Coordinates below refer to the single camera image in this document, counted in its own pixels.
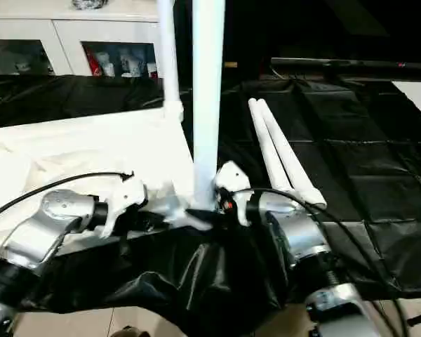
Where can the white plastic table leg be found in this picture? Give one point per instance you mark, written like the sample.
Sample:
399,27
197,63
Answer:
170,52
287,147
266,140
207,87

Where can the white plastic table top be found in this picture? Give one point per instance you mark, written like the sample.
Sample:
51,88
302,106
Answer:
91,147

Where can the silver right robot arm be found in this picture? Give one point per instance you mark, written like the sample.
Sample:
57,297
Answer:
294,224

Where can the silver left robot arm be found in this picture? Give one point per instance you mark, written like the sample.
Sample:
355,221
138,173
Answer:
45,221

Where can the dark robot foot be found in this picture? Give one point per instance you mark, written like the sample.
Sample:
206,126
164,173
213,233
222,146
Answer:
128,331

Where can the black work mat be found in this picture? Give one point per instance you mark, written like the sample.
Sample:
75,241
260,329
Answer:
337,175

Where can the small yellow label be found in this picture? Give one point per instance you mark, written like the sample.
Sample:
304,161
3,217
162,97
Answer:
231,64

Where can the white jar behind glass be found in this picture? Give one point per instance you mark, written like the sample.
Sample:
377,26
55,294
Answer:
152,70

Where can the white bottle behind glass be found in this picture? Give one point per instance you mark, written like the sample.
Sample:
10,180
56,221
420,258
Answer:
108,69

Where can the red packet behind glass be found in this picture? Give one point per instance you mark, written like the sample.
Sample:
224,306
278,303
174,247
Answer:
94,63

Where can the long black bar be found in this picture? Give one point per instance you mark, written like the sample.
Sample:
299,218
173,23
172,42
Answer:
337,65

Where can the white glass-door cabinet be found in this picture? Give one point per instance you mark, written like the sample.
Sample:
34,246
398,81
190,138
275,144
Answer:
66,28

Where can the flat white sheet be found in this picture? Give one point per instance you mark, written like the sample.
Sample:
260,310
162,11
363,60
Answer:
419,98

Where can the patterned bowl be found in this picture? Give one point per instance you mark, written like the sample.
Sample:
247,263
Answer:
89,3

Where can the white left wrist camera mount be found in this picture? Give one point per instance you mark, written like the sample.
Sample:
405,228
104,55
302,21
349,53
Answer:
126,196

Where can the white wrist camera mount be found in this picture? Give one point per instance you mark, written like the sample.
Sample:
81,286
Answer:
126,196
233,175

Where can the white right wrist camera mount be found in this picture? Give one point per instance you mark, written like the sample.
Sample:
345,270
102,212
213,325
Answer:
233,175

